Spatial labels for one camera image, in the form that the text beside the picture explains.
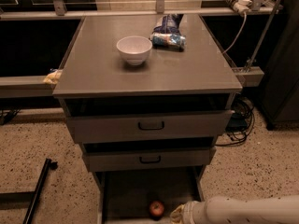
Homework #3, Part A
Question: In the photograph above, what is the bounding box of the grey middle drawer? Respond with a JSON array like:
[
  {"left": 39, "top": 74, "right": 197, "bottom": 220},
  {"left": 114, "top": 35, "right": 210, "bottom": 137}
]
[{"left": 82, "top": 147, "right": 216, "bottom": 172}]

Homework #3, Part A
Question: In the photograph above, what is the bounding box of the white bowl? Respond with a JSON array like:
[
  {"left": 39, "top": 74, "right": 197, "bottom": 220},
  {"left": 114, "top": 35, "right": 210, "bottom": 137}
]
[{"left": 116, "top": 35, "right": 152, "bottom": 65}]

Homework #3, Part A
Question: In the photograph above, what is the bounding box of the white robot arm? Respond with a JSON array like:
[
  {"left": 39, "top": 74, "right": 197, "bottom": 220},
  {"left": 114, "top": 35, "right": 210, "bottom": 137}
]
[{"left": 170, "top": 195, "right": 299, "bottom": 224}]

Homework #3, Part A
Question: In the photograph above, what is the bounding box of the yellow sponge on rail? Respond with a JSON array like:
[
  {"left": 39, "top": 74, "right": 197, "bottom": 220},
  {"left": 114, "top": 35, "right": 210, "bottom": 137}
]
[{"left": 43, "top": 70, "right": 63, "bottom": 85}]

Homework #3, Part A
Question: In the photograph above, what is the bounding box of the white power cable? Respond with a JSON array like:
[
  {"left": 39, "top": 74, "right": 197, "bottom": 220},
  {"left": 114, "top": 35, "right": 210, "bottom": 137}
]
[{"left": 221, "top": 12, "right": 249, "bottom": 56}]

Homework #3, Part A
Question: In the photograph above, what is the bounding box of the white power strip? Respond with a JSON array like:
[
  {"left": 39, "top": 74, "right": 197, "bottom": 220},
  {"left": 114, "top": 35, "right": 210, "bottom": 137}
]
[{"left": 225, "top": 0, "right": 251, "bottom": 16}]

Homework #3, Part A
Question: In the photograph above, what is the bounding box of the black metal bar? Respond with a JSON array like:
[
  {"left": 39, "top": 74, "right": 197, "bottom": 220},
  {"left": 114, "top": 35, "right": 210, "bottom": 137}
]
[{"left": 22, "top": 159, "right": 58, "bottom": 224}]

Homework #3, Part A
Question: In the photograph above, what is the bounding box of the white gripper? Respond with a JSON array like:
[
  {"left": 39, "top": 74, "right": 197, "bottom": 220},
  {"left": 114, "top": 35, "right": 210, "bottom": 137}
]
[{"left": 170, "top": 201, "right": 206, "bottom": 224}]

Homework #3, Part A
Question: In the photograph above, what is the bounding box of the dark cabinet right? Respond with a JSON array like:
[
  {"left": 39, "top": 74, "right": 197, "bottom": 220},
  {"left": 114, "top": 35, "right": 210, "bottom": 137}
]
[{"left": 256, "top": 0, "right": 299, "bottom": 130}]

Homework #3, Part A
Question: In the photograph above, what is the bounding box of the grey top drawer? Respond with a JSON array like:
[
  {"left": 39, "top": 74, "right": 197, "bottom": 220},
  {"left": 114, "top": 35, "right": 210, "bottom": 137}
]
[{"left": 66, "top": 110, "right": 234, "bottom": 144}]

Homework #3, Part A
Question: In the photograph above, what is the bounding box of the blue chip bag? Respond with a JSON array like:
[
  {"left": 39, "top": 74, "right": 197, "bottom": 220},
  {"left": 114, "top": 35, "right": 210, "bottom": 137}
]
[{"left": 149, "top": 14, "right": 186, "bottom": 51}]

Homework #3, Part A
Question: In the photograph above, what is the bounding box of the grey bottom drawer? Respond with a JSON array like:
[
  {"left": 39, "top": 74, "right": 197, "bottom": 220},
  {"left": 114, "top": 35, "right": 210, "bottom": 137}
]
[{"left": 97, "top": 167, "right": 203, "bottom": 224}]

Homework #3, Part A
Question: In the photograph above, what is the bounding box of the red apple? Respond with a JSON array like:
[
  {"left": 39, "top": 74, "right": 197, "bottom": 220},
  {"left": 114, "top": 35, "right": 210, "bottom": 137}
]
[{"left": 149, "top": 201, "right": 164, "bottom": 218}]

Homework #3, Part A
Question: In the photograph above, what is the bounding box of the black cable bundle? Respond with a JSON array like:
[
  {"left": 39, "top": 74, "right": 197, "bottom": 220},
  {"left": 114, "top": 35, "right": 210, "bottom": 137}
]
[{"left": 215, "top": 96, "right": 256, "bottom": 147}]

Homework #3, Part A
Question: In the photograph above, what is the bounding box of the grey drawer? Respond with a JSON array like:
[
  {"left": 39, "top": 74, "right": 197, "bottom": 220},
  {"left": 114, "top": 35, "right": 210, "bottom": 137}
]
[
  {"left": 66, "top": 110, "right": 234, "bottom": 144},
  {"left": 82, "top": 147, "right": 216, "bottom": 172},
  {"left": 97, "top": 167, "right": 203, "bottom": 224}
]

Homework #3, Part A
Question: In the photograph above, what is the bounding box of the grey drawer cabinet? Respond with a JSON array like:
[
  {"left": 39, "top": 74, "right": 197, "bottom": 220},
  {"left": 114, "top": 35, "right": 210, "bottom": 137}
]
[{"left": 51, "top": 13, "right": 243, "bottom": 224}]

